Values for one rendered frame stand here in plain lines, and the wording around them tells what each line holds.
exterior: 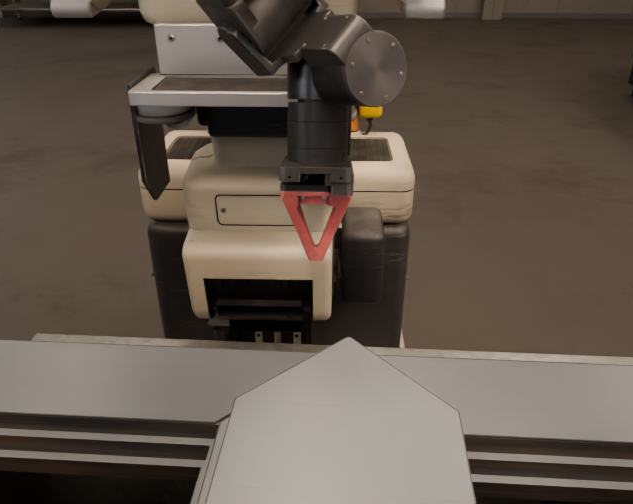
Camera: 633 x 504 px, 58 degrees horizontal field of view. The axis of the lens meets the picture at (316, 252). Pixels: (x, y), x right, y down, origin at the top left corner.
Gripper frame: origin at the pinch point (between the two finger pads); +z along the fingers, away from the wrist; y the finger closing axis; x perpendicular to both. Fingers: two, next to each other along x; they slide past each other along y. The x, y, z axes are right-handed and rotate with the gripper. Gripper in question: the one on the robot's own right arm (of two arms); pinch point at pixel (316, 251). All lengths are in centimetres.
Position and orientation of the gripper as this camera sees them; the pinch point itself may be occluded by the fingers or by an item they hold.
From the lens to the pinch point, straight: 56.9
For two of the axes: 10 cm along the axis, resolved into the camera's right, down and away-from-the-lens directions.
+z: -0.1, 9.6, 2.8
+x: -10.0, -0.2, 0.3
